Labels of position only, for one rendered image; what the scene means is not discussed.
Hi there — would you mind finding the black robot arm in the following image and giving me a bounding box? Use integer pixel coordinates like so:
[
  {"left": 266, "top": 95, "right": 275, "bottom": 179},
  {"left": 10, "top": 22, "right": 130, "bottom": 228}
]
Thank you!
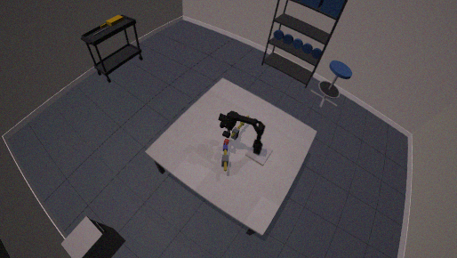
[{"left": 218, "top": 111, "right": 265, "bottom": 156}]

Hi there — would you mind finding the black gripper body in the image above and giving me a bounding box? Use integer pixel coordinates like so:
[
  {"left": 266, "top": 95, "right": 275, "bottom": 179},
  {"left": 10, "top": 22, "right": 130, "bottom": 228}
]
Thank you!
[{"left": 222, "top": 123, "right": 234, "bottom": 138}]

